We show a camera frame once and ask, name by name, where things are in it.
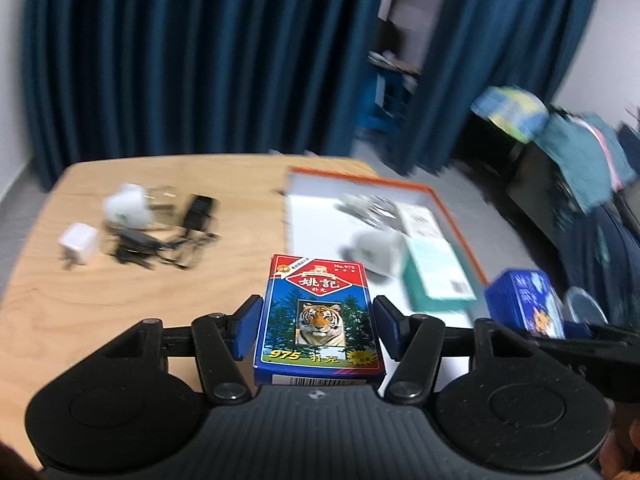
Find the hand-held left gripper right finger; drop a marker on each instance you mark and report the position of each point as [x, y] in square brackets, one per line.
[390, 327]

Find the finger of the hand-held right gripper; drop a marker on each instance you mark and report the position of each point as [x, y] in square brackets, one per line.
[610, 355]

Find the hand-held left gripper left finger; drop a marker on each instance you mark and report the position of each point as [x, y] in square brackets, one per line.
[247, 327]

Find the red playing card box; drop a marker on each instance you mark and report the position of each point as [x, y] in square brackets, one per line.
[320, 310]

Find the green and white carton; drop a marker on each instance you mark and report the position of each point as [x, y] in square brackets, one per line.
[437, 272]

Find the plain white plug-in heater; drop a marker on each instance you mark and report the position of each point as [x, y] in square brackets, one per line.
[377, 252]

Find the blue tin box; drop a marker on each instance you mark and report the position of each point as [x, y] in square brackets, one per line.
[525, 305]

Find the small grey white carton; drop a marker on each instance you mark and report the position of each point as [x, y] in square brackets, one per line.
[422, 222]

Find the clear liquid refill bottle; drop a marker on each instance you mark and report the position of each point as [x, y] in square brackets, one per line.
[372, 207]

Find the black power adapter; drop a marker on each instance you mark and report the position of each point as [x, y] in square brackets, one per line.
[197, 212]

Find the orange box with white inside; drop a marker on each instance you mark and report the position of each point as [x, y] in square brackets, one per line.
[310, 210]

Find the white green-leaf plug-in heater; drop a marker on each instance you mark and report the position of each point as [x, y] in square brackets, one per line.
[127, 207]

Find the dark blue cloth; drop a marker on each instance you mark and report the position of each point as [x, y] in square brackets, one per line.
[610, 250]

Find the black chair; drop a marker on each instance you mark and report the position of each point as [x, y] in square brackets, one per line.
[530, 185]

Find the teal cloth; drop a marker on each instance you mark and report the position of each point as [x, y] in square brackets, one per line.
[585, 155]

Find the blue plastic stool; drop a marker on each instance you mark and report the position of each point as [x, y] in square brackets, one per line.
[385, 95]

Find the plaid yellow blue cloth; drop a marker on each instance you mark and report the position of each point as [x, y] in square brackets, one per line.
[515, 110]

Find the wide dark blue curtain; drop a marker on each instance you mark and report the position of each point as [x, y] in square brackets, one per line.
[200, 60]

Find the narrow dark blue curtain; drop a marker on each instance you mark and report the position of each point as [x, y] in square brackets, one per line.
[480, 60]

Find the white cube wall charger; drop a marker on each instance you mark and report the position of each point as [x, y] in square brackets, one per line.
[79, 246]

